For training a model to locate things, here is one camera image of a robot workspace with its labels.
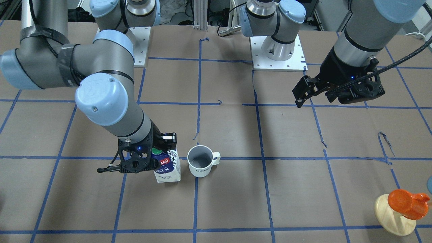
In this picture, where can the orange mug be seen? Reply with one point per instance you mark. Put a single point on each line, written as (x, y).
(411, 206)

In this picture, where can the blue white milk carton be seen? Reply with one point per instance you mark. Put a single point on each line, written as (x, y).
(170, 169)

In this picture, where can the white grey mug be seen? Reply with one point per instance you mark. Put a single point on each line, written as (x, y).
(201, 159)

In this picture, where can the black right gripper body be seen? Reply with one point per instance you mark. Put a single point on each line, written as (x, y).
(155, 136)

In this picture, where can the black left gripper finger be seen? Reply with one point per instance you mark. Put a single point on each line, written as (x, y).
(308, 87)

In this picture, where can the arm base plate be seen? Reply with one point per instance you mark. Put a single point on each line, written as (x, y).
(268, 55)
(140, 37)

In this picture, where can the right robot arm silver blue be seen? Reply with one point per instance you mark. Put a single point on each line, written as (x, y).
(101, 72)

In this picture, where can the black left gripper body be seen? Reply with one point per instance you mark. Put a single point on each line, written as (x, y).
(332, 68)

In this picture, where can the aluminium frame post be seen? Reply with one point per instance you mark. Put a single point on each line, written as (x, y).
(200, 12)

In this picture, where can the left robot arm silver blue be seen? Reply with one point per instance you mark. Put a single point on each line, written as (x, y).
(372, 24)

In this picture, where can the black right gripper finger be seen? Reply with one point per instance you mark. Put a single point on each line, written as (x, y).
(169, 141)

